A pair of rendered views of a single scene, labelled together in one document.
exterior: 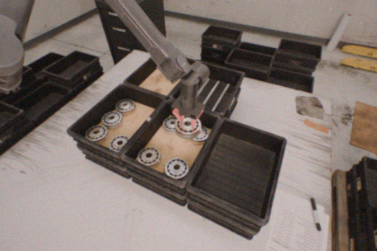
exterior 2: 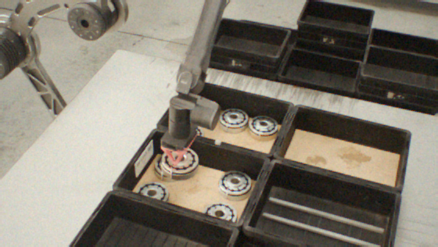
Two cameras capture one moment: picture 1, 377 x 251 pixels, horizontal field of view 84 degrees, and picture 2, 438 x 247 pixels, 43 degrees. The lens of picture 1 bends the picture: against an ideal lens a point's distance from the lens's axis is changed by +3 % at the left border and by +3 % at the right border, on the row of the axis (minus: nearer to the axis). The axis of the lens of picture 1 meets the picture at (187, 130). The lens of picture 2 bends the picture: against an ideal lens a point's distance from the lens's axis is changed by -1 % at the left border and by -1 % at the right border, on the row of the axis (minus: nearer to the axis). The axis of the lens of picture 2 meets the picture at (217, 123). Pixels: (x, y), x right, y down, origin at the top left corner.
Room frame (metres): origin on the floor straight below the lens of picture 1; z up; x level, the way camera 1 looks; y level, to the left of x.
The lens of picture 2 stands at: (0.50, -1.13, 2.11)
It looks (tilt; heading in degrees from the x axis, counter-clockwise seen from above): 40 degrees down; 83
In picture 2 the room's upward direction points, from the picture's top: 2 degrees clockwise
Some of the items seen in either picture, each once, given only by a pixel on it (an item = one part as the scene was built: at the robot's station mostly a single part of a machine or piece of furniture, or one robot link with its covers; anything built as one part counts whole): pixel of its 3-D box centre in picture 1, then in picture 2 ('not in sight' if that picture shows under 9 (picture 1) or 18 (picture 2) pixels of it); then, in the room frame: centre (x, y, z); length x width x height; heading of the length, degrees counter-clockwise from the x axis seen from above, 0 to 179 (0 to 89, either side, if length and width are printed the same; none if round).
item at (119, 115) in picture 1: (111, 118); (234, 117); (0.74, 0.39, 0.86); 0.10 x 0.10 x 0.01
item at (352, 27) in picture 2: (15, 96); (331, 49); (1.49, 1.58, 0.37); 0.40 x 0.30 x 0.45; 155
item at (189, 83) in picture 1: (190, 84); (182, 109); (0.55, -0.01, 1.22); 0.07 x 0.06 x 0.07; 152
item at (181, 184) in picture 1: (174, 136); (193, 175); (0.58, 0.06, 0.92); 0.40 x 0.30 x 0.02; 154
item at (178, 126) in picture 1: (187, 124); (180, 159); (0.54, 0.00, 1.04); 0.10 x 0.10 x 0.01
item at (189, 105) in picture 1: (188, 100); (179, 127); (0.54, 0.00, 1.16); 0.10 x 0.07 x 0.07; 62
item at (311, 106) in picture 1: (309, 105); not in sight; (1.01, -0.80, 0.71); 0.22 x 0.19 x 0.01; 155
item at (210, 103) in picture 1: (208, 93); (321, 223); (0.93, -0.12, 0.87); 0.40 x 0.30 x 0.11; 154
